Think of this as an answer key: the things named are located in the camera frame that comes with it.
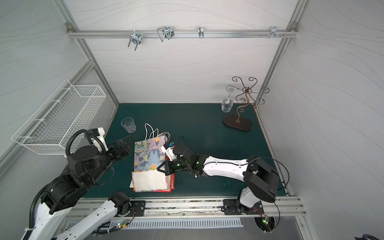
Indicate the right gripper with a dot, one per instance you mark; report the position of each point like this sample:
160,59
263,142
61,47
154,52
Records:
172,166

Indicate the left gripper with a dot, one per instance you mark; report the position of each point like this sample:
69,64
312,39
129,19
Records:
119,146

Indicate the floral paper bag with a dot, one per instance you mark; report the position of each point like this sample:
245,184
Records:
149,154

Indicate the red paper bag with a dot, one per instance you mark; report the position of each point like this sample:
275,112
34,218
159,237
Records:
152,181
170,186

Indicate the white paper bag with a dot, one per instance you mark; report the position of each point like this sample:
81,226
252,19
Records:
155,133

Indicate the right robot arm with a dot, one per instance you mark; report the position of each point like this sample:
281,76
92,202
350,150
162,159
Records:
261,179

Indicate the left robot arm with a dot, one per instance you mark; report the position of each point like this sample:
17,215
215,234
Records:
88,159

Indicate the wine glass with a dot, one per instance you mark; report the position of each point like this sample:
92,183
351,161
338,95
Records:
227,104

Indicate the white vent grille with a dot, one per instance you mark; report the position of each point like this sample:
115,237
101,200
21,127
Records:
187,223

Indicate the leftmost metal hook clamp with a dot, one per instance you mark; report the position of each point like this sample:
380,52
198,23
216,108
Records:
135,40

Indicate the metal hook clamp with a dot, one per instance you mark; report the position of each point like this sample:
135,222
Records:
201,32
135,40
165,32
273,34

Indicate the rightmost metal hook clamp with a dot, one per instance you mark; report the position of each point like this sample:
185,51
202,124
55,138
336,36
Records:
273,34

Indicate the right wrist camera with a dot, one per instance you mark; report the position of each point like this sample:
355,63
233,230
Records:
168,150

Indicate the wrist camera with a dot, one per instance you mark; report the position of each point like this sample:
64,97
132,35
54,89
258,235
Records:
99,133
168,150

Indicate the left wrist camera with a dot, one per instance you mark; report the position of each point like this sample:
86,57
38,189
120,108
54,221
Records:
99,133

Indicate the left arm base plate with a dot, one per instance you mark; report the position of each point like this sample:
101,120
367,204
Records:
137,208

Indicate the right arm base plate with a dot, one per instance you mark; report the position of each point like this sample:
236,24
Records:
234,207

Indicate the white wire basket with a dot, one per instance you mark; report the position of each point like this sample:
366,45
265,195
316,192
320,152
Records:
68,109

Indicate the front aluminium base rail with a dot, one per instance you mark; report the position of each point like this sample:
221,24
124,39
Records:
203,207

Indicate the horizontal aluminium rail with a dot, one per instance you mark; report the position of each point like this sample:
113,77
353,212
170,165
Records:
179,34

